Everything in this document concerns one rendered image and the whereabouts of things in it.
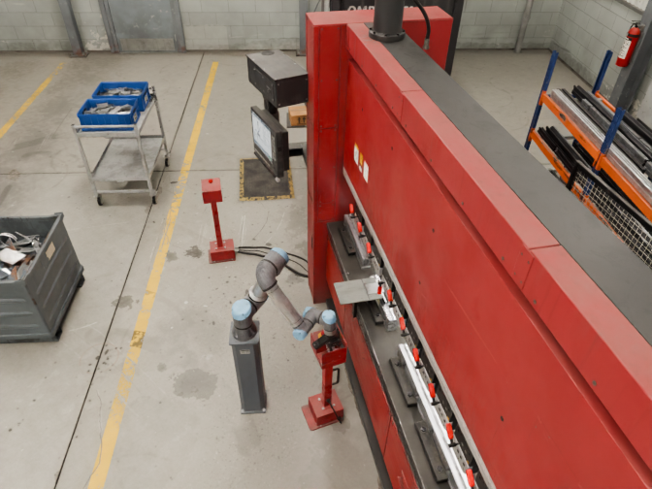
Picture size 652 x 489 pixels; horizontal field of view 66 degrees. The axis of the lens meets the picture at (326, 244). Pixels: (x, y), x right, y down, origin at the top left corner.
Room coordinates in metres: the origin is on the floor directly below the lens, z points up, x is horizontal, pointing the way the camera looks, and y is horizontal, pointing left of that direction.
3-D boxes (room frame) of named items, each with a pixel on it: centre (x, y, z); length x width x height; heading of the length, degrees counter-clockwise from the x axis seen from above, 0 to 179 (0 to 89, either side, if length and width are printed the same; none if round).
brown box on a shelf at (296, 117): (4.44, 0.27, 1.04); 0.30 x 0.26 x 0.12; 4
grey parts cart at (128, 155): (4.77, 2.16, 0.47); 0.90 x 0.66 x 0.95; 4
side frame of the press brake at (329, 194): (3.19, -0.29, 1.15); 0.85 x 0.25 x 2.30; 103
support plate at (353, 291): (2.17, -0.20, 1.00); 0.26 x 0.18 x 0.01; 103
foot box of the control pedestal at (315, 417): (1.94, 0.00, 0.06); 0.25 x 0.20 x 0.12; 112
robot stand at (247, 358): (2.01, 0.49, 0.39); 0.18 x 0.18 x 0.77; 4
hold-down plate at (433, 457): (1.21, -0.52, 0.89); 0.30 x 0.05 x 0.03; 13
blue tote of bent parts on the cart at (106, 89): (5.02, 2.17, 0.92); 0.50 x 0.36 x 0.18; 94
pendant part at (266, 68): (3.33, 0.36, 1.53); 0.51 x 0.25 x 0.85; 29
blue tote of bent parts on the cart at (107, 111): (4.60, 2.16, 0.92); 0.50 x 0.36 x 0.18; 94
